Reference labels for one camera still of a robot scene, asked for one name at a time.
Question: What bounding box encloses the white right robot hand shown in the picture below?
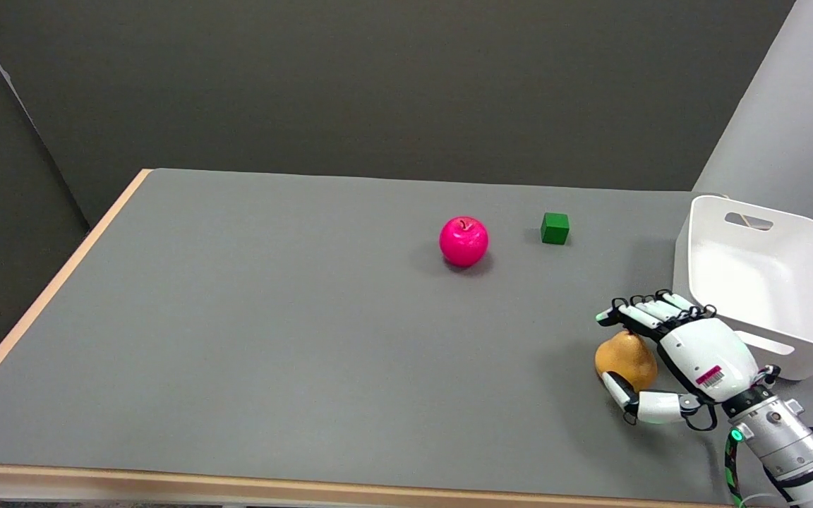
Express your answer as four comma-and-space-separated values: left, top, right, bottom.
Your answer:
596, 290, 781, 433

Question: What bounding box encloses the yellow pear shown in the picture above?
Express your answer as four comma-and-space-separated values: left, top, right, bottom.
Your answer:
595, 329, 659, 393

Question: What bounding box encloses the white plastic bin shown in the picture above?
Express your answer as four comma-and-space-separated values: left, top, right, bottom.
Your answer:
673, 195, 813, 382

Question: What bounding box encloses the green cube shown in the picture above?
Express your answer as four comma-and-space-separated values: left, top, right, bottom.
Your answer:
541, 212, 570, 246

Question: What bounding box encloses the pink apple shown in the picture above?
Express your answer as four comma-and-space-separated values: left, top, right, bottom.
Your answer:
439, 216, 490, 269

